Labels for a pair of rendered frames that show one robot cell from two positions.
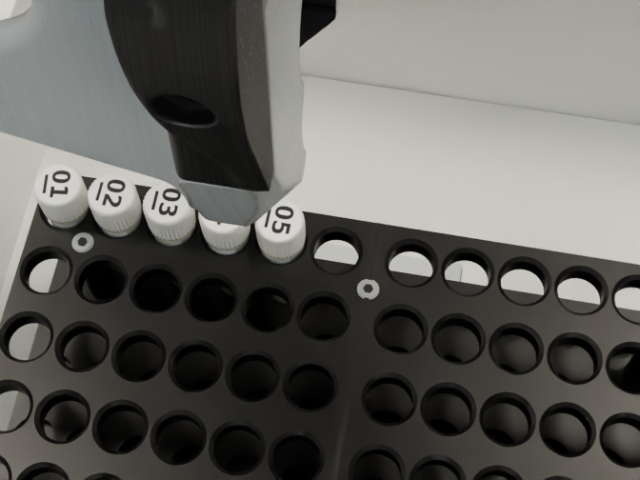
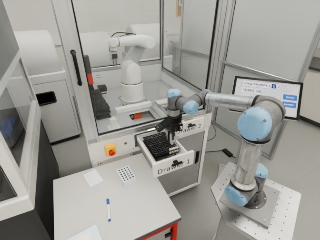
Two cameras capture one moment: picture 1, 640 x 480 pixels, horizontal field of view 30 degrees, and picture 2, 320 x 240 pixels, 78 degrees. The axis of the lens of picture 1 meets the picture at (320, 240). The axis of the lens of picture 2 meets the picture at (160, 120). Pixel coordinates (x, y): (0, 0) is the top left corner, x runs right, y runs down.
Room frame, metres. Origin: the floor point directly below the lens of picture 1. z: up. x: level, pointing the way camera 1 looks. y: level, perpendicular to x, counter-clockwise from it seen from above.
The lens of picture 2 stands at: (0.90, -0.67, 1.76)
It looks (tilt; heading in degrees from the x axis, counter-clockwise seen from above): 31 degrees down; 143
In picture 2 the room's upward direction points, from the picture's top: straight up
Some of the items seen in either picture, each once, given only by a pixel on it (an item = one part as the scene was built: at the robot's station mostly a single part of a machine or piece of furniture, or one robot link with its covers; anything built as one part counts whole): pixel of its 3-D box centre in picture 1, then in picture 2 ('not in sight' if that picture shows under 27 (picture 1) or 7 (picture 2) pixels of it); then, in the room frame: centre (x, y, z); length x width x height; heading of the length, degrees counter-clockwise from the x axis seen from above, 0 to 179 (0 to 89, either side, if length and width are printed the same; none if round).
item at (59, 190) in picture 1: (75, 223); not in sight; (0.14, 0.06, 0.89); 0.01 x 0.01 x 0.05
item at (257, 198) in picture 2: not in sight; (250, 188); (0.61, 0.21, 0.83); 0.15 x 0.15 x 0.10
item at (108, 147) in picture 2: not in sight; (110, 149); (-0.15, -0.29, 0.88); 0.07 x 0.05 x 0.07; 78
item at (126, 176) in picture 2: not in sight; (125, 175); (0.04, -0.29, 0.78); 0.12 x 0.08 x 0.04; 173
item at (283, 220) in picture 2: not in sight; (249, 205); (0.63, 0.22, 0.70); 0.45 x 0.44 x 0.12; 14
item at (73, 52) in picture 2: not in sight; (76, 69); (-0.17, -0.39, 1.45); 0.05 x 0.03 x 0.19; 168
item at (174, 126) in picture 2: not in sight; (174, 122); (0.13, 0.03, 1.11); 0.09 x 0.08 x 0.12; 78
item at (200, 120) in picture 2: not in sight; (188, 126); (-0.03, 0.34, 0.87); 0.29 x 0.02 x 0.11; 78
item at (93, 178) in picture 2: not in sight; (93, 178); (-0.08, -0.47, 0.77); 0.13 x 0.09 x 0.02; 1
